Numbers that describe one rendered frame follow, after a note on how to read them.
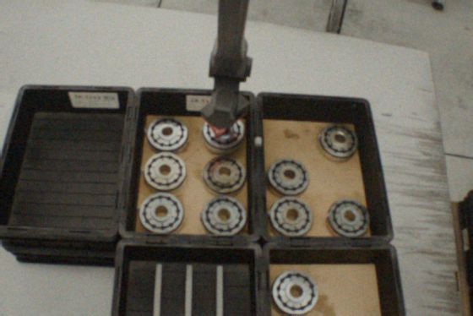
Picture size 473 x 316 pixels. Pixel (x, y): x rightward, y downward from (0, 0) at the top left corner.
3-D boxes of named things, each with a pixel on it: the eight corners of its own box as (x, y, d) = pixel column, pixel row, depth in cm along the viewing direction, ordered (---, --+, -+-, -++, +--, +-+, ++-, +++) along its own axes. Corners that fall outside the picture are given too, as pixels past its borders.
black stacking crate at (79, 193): (33, 111, 123) (21, 85, 113) (138, 115, 126) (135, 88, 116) (1, 249, 103) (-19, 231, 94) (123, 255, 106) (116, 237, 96)
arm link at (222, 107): (253, 53, 94) (211, 46, 94) (247, 97, 89) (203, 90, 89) (247, 89, 105) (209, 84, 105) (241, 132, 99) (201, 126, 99)
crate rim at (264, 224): (254, 96, 120) (255, 90, 118) (366, 103, 123) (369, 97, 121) (260, 245, 100) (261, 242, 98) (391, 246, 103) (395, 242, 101)
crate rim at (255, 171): (136, 92, 118) (136, 86, 115) (254, 96, 120) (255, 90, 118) (119, 241, 98) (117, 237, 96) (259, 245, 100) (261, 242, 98)
